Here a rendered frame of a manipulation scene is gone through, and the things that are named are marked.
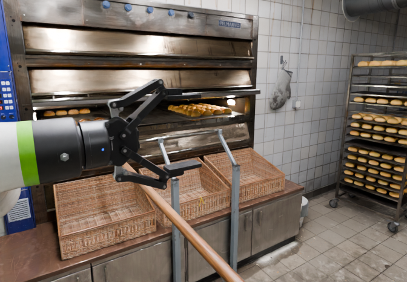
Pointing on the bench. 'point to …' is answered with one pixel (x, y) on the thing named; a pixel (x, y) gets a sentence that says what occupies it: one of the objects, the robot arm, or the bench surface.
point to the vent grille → (19, 210)
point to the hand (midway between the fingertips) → (192, 131)
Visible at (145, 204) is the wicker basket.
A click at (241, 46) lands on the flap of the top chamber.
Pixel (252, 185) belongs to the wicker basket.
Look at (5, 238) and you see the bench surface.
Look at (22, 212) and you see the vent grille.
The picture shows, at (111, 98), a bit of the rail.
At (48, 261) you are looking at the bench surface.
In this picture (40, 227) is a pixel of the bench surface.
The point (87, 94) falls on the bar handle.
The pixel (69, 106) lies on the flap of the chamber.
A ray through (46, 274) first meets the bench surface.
